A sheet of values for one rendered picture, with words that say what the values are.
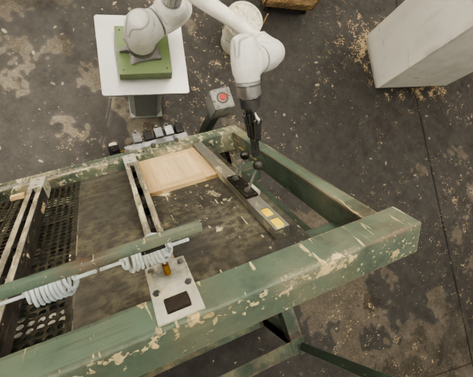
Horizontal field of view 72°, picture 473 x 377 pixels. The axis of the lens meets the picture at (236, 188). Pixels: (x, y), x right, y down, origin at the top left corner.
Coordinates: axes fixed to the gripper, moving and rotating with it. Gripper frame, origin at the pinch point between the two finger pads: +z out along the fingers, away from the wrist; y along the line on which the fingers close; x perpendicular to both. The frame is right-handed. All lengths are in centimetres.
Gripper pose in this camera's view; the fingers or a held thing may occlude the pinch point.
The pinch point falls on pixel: (255, 148)
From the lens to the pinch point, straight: 130.3
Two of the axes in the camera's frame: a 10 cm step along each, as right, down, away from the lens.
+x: -9.2, 2.9, -2.8
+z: 1.3, 8.7, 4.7
